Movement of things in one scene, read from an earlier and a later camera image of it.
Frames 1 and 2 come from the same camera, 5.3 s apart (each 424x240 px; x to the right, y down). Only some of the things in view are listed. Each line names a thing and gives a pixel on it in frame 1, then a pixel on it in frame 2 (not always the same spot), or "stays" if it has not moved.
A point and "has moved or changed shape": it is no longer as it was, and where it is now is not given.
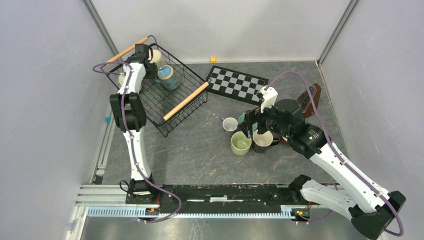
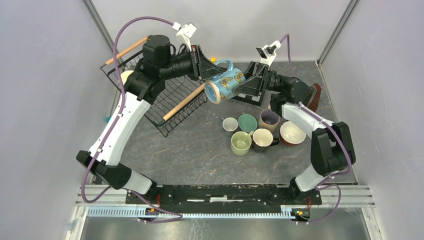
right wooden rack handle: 187,100 stays
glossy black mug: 261,143 stays
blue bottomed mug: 167,76 has moved or changed shape
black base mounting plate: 217,199 stays
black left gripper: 155,71 to 201,67
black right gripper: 250,120 to 254,86
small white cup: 229,124 stays
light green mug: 240,144 stays
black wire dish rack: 179,91 stays
